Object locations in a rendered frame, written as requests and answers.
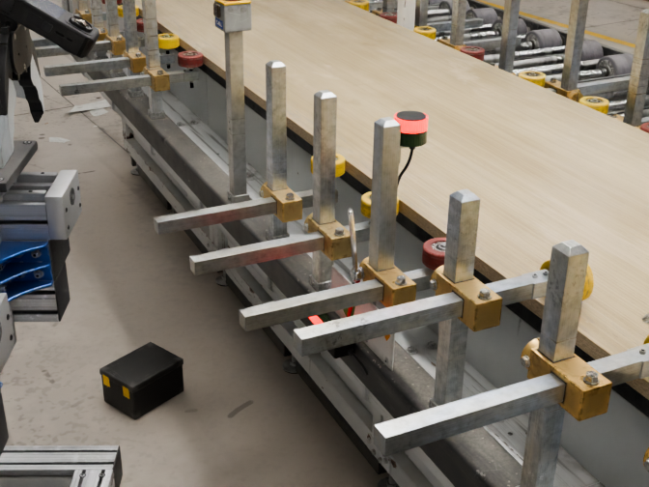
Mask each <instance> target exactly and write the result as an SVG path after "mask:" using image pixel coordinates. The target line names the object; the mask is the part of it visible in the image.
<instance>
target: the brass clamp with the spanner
mask: <svg viewBox="0 0 649 487"><path fill-rule="evenodd" d="M359 267H361V268H362V269H363V270H364V279H363V281H368V280H372V279H376V280H377V281H378V282H379V283H380V284H381V285H383V294H382V300H381V301H380V302H381V303H382V304H383V305H384V306H385V307H390V306H395V305H399V304H403V303H407V302H411V301H415V298H416V283H414V282H413V281H412V280H411V279H410V278H409V277H407V276H406V275H405V274H404V273H403V272H401V271H400V270H399V269H398V268H397V267H396V266H394V268H392V269H387V270H382V271H376V270H375V269H374V268H373V267H372V266H371V265H370V264H369V257H367V258H365V259H364V260H363V261H362V262H361V263H360V265H359ZM398 275H403V276H405V277H406V282H407V285H404V286H399V285H397V284H396V283H395V281H396V280H397V276H398Z"/></svg>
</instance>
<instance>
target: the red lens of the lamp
mask: <svg viewBox="0 0 649 487"><path fill-rule="evenodd" d="M397 113H398V112H397ZM397 113H396V114H397ZM396 114H395V115H394V120H396V121H397V122H398V123H399V124H400V125H401V132H403V133H421V132H424V131H426V130H427V129H428V115H427V114H426V116H427V118H426V119H424V120H421V121H405V120H401V119H399V118H397V117H396Z"/></svg>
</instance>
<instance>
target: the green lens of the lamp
mask: <svg viewBox="0 0 649 487"><path fill-rule="evenodd" d="M426 143H427V131H425V132H424V133H421V134H416V135H409V134H402V133H401V138H400V146H404V147H419V146H423V145H425V144H426Z"/></svg>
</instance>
